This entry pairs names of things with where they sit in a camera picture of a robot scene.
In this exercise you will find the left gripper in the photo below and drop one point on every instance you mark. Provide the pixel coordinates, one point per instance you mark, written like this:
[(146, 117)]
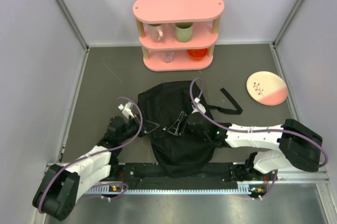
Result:
[(149, 126)]

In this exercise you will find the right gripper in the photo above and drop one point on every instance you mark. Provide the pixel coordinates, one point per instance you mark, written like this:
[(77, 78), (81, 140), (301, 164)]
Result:
[(177, 128)]

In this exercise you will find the black student backpack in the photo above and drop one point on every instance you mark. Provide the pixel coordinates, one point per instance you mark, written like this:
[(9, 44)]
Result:
[(163, 104)]

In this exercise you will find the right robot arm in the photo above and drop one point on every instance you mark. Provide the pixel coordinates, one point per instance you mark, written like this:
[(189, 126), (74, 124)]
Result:
[(290, 144)]

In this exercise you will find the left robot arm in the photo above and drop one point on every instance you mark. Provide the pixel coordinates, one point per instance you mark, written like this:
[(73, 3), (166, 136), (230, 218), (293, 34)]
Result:
[(63, 185)]

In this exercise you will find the clear drinking glass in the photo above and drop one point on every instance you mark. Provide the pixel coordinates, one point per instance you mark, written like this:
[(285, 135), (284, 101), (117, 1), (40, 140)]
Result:
[(167, 56)]

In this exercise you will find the orange bowl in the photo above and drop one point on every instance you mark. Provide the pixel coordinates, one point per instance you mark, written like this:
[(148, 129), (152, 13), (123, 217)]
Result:
[(197, 54)]

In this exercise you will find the pink mug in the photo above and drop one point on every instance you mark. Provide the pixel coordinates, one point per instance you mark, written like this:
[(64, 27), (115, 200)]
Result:
[(157, 32)]

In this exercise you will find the cream and pink plate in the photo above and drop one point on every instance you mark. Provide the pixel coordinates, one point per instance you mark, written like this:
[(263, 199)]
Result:
[(267, 88)]

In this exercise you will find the green mug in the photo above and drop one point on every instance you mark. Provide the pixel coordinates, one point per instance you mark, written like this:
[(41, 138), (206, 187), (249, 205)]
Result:
[(183, 31)]

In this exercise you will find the pink three-tier shelf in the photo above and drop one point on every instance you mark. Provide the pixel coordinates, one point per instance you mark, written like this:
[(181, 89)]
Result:
[(205, 15)]

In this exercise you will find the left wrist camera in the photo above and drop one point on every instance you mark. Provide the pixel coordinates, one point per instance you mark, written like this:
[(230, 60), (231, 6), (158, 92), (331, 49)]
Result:
[(126, 110)]

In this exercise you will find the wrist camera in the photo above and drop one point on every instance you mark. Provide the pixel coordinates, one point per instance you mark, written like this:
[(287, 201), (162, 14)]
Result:
[(126, 110), (198, 107)]

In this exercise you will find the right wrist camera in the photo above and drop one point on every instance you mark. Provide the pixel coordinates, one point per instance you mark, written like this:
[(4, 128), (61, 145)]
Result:
[(198, 107)]

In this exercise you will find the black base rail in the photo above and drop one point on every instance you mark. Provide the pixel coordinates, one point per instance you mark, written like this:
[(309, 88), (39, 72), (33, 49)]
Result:
[(141, 176)]

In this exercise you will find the grey cable duct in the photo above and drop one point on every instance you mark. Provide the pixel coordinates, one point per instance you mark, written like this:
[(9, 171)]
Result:
[(238, 189)]

